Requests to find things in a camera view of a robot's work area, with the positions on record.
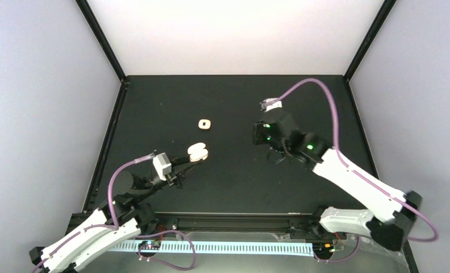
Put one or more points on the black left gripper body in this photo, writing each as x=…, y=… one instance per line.
x=174, y=178

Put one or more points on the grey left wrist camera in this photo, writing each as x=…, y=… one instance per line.
x=162, y=165

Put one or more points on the black right frame post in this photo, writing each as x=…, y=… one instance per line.
x=369, y=38

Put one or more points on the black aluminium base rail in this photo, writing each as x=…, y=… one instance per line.
x=287, y=228

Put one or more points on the small green circuit board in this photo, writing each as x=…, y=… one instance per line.
x=149, y=245

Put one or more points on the black left frame post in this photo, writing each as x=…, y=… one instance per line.
x=101, y=38

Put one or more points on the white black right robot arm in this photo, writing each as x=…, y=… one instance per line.
x=389, y=213

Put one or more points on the black frame post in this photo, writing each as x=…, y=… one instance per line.
x=101, y=38
x=369, y=38

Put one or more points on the small beige square case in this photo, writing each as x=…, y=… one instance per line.
x=204, y=124

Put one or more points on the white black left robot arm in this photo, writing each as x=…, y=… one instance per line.
x=124, y=215

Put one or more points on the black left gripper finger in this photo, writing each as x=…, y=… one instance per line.
x=183, y=174
x=180, y=160

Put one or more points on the beige earbud charging case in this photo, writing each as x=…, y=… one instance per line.
x=197, y=152

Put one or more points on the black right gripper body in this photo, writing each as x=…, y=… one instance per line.
x=258, y=139

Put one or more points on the light blue slotted cable duct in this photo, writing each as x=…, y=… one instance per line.
x=210, y=247

